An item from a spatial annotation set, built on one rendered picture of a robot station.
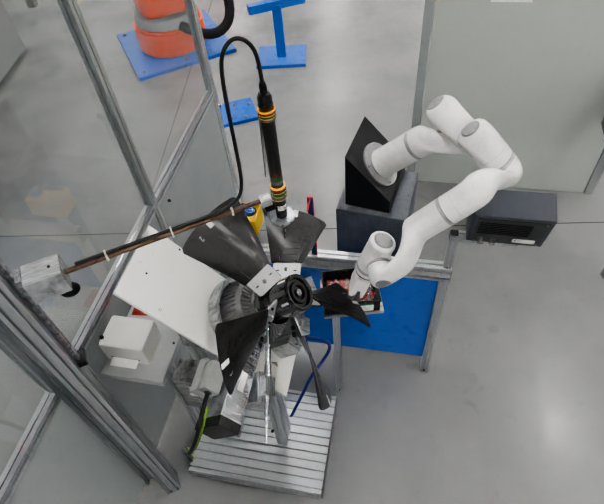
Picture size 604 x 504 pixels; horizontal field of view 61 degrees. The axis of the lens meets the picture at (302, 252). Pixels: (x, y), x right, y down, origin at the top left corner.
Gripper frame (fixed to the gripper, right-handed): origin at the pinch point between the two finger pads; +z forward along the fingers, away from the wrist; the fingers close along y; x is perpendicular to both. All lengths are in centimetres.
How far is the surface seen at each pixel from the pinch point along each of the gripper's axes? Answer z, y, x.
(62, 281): -32, 44, -78
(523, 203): -39, -27, 44
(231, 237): -27, 12, -44
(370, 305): 12.4, -6.4, 10.1
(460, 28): -21, -172, 31
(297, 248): -14.6, -1.1, -23.9
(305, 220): -14.0, -14.6, -23.5
